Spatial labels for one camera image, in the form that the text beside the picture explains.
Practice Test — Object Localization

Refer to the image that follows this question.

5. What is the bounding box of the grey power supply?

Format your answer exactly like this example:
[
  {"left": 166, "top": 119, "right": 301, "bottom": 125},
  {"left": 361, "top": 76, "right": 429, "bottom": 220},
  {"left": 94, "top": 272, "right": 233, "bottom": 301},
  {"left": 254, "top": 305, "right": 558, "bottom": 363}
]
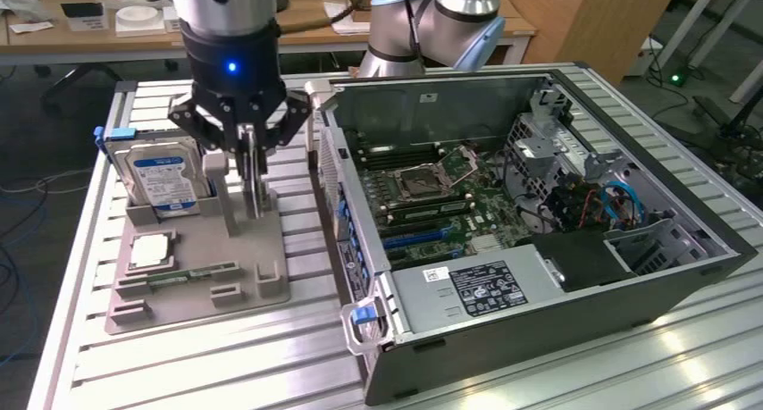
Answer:
[{"left": 389, "top": 243, "right": 565, "bottom": 335}]

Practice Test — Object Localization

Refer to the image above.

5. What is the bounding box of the green motherboard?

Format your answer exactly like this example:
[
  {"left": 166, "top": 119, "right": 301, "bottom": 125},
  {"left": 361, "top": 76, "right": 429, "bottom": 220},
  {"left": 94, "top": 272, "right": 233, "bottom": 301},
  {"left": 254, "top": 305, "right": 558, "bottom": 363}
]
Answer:
[{"left": 342, "top": 130, "right": 537, "bottom": 272}]

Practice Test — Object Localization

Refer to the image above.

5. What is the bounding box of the black RAM slot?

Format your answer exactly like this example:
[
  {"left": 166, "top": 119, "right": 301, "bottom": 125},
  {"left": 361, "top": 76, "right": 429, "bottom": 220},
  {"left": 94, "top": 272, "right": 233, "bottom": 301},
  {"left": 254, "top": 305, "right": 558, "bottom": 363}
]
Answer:
[
  {"left": 386, "top": 212, "right": 473, "bottom": 227},
  {"left": 360, "top": 152, "right": 442, "bottom": 162}
]

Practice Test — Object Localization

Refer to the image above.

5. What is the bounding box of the white floor cable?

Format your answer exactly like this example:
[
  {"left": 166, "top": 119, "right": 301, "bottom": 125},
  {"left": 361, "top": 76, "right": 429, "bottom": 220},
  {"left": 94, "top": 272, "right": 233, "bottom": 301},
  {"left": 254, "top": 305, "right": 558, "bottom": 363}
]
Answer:
[{"left": 0, "top": 167, "right": 94, "bottom": 197}]

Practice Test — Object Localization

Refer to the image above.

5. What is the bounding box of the wooden cabinet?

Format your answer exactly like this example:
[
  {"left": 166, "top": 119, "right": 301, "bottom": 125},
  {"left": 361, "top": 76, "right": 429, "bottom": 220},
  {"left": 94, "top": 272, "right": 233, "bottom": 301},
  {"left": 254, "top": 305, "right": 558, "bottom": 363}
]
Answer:
[{"left": 522, "top": 0, "right": 684, "bottom": 85}]

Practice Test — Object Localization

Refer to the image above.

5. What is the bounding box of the blue floor cable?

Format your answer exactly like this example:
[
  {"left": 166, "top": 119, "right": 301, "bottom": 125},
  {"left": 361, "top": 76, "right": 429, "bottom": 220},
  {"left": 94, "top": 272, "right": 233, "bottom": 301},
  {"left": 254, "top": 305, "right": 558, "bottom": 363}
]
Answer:
[{"left": 0, "top": 181, "right": 51, "bottom": 366}]

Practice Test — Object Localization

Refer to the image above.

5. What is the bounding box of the wooden desk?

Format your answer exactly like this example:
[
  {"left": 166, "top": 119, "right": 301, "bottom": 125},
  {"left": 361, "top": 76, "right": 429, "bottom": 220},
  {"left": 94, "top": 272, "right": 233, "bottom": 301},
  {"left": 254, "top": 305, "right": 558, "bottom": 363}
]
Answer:
[{"left": 0, "top": 0, "right": 537, "bottom": 67}]

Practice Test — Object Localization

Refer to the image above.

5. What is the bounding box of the stack of white papers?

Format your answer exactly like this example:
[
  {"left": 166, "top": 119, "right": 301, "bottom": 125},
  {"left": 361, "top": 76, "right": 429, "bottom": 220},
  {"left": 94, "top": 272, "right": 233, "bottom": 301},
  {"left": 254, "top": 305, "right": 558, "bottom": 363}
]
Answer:
[{"left": 324, "top": 1, "right": 374, "bottom": 36}]

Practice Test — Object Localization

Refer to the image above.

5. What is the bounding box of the installed black RAM stick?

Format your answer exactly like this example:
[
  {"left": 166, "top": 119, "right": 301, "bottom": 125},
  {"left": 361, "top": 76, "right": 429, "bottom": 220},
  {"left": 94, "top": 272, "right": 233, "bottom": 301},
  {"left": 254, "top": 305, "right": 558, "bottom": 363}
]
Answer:
[{"left": 388, "top": 200, "right": 470, "bottom": 222}]

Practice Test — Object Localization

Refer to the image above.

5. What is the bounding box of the CPU socket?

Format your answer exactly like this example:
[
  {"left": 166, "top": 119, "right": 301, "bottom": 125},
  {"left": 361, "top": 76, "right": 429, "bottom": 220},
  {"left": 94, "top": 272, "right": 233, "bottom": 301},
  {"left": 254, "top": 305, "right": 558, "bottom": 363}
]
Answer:
[{"left": 394, "top": 163, "right": 448, "bottom": 202}]

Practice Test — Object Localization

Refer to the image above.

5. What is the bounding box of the white desk frame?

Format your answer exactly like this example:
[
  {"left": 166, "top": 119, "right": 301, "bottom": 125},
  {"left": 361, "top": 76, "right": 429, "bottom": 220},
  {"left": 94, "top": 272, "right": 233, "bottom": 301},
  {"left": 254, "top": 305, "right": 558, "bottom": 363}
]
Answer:
[{"left": 652, "top": 0, "right": 763, "bottom": 103}]

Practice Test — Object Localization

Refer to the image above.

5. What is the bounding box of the black stand base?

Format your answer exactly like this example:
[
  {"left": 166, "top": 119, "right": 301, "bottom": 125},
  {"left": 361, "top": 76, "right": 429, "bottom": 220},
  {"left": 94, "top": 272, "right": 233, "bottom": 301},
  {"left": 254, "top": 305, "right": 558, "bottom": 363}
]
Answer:
[{"left": 689, "top": 95, "right": 763, "bottom": 161}]

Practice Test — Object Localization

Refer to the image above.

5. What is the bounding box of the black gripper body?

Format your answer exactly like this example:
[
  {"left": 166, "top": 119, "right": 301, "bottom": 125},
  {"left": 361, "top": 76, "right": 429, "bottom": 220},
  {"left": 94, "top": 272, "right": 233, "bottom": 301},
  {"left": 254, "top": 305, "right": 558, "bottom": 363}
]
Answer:
[{"left": 180, "top": 19, "right": 286, "bottom": 130}]

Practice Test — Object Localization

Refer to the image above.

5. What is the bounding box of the white box with black top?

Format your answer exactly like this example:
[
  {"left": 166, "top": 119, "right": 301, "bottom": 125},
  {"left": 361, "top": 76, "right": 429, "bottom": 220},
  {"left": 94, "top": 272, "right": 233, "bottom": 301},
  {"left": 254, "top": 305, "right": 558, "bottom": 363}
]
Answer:
[{"left": 58, "top": 1, "right": 109, "bottom": 32}]

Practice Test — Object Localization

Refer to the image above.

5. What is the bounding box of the blue expansion slot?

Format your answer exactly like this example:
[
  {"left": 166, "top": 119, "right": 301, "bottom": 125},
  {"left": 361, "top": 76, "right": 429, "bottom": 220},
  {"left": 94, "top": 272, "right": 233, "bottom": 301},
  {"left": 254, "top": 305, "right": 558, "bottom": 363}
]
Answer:
[
  {"left": 384, "top": 235, "right": 457, "bottom": 253},
  {"left": 378, "top": 224, "right": 448, "bottom": 246}
]

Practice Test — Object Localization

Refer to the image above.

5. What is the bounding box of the perforated metal disk bay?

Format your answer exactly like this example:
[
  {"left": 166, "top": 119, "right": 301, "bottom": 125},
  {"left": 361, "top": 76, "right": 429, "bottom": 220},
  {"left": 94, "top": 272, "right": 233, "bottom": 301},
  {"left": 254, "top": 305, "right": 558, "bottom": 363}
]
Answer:
[{"left": 601, "top": 217, "right": 716, "bottom": 277}]

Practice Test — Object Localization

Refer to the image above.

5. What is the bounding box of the grey parts rack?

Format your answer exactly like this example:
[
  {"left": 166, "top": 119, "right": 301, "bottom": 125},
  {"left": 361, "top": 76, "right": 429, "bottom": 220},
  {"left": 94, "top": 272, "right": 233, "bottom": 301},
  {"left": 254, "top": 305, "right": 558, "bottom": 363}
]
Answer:
[{"left": 105, "top": 152, "right": 293, "bottom": 336}]

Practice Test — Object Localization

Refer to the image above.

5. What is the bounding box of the black wire bundle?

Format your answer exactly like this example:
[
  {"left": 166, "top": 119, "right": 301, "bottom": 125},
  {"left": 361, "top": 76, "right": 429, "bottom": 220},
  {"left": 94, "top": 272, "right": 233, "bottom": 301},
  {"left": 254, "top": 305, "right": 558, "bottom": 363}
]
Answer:
[{"left": 542, "top": 185, "right": 589, "bottom": 233}]

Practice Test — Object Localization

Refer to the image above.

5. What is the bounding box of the green RAM stick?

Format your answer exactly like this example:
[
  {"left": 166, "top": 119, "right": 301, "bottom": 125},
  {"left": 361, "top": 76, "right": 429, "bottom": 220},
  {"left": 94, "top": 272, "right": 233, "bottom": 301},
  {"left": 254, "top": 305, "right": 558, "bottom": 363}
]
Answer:
[{"left": 146, "top": 263, "right": 232, "bottom": 287}]

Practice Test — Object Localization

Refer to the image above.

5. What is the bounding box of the black PC case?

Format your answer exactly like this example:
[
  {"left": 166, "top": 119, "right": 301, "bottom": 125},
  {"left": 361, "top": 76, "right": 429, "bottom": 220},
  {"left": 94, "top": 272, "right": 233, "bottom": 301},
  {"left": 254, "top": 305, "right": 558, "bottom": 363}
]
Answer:
[{"left": 302, "top": 68, "right": 763, "bottom": 406}]

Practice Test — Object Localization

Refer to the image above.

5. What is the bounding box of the grey case handle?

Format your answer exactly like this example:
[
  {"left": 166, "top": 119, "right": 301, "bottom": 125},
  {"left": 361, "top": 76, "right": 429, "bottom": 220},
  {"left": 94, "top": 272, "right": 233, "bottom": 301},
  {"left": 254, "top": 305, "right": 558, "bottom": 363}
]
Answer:
[
  {"left": 338, "top": 293, "right": 398, "bottom": 356},
  {"left": 302, "top": 79, "right": 333, "bottom": 153}
]

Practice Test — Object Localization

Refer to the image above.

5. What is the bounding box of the red wire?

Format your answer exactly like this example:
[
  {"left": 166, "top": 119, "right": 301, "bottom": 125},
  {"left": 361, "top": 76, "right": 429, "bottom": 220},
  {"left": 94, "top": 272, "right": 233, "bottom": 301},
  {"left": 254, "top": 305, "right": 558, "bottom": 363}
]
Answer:
[{"left": 585, "top": 189, "right": 633, "bottom": 230}]

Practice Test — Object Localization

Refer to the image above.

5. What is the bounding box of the blue wire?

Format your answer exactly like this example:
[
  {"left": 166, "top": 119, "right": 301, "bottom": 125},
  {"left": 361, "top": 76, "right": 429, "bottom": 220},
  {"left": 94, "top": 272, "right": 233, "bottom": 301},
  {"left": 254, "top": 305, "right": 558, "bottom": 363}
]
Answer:
[{"left": 600, "top": 182, "right": 645, "bottom": 227}]

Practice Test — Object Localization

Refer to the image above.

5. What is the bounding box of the clear plastic bag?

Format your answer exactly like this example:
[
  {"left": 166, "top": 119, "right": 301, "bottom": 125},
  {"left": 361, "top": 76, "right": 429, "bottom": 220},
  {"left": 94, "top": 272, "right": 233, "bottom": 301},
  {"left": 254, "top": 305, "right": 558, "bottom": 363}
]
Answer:
[{"left": 0, "top": 0, "right": 47, "bottom": 23}]

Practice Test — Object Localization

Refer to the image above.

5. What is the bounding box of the hard disk with blue caddy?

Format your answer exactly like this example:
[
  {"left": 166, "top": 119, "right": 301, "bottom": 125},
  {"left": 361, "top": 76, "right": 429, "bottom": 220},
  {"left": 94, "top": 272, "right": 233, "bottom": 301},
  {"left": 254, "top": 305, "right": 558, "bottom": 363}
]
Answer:
[{"left": 93, "top": 124, "right": 216, "bottom": 219}]

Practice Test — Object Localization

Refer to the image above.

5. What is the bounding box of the white box with round dish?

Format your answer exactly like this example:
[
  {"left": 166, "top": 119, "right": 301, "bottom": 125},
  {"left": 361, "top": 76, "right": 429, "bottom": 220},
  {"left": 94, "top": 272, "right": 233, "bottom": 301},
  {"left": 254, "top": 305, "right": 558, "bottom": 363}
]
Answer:
[{"left": 113, "top": 5, "right": 166, "bottom": 38}]

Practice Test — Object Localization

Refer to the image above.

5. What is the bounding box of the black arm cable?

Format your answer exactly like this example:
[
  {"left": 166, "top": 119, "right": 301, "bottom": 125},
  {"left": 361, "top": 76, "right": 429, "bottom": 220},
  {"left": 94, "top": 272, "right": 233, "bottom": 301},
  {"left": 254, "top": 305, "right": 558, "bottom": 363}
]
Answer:
[{"left": 397, "top": 0, "right": 428, "bottom": 68}]

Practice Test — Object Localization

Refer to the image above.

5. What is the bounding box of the silver CPU chip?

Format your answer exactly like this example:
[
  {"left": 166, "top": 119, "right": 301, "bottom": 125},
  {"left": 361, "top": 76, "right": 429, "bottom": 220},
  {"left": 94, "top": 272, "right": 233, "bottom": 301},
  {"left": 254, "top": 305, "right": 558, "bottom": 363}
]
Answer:
[{"left": 129, "top": 236, "right": 173, "bottom": 269}]

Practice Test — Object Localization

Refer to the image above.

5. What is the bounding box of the low-profile GPU card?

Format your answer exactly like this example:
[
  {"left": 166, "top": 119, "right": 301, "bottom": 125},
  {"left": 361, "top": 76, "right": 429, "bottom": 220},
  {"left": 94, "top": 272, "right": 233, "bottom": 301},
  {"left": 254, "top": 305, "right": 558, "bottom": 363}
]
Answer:
[{"left": 236, "top": 122, "right": 269, "bottom": 220}]

